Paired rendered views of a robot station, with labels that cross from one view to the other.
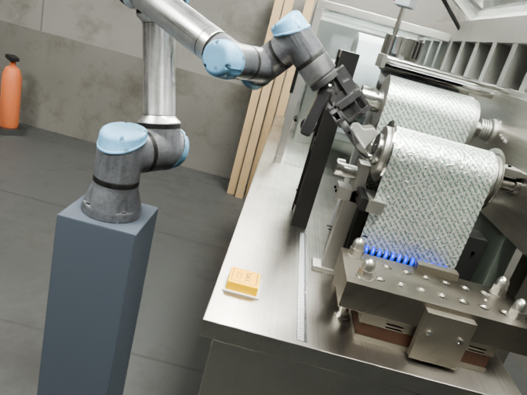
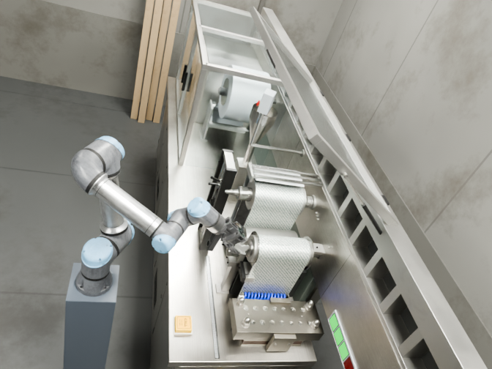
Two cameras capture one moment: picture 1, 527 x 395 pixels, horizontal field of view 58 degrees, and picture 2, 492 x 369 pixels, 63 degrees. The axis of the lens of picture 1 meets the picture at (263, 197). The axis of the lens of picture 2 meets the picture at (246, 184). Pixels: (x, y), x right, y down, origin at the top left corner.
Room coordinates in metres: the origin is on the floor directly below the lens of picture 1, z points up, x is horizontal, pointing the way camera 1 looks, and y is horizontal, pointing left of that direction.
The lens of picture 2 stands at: (0.01, 0.32, 2.46)
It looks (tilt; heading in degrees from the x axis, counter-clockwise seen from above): 37 degrees down; 338
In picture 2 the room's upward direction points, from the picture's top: 21 degrees clockwise
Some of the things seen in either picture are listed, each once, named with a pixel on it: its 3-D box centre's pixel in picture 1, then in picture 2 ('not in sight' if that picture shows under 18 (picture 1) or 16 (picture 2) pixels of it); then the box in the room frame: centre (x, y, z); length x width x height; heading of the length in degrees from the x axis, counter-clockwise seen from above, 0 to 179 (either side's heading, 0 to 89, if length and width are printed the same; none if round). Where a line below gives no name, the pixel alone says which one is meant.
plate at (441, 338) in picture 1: (441, 339); (280, 343); (0.83, -0.42, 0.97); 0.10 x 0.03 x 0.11; 90
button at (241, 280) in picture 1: (243, 280); (183, 323); (0.94, -0.01, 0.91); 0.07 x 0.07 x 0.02; 0
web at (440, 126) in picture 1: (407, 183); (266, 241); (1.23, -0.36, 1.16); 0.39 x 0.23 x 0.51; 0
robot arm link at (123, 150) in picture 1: (122, 151); (97, 256); (1.14, 0.38, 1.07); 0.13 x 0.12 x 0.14; 151
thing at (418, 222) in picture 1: (418, 226); (271, 280); (1.04, -0.36, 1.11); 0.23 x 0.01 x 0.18; 90
